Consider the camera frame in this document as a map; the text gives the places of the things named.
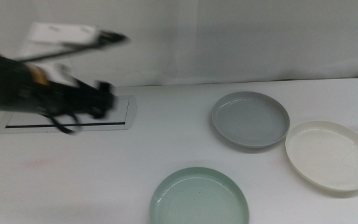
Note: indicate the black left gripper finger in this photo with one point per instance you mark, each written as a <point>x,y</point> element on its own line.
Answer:
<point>106,88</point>
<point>104,109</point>

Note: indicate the pale green shallow bowl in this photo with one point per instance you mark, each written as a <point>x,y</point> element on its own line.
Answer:
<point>199,199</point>

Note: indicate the grey shallow bowl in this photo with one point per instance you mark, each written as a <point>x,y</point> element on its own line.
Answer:
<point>250,121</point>

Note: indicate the white shallow bowl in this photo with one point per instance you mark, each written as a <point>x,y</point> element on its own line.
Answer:
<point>331,157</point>

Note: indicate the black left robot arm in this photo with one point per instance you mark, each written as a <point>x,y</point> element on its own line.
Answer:
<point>2,84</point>

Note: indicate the white fabric backdrop curtain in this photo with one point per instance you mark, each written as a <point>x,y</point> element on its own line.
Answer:
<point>228,40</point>

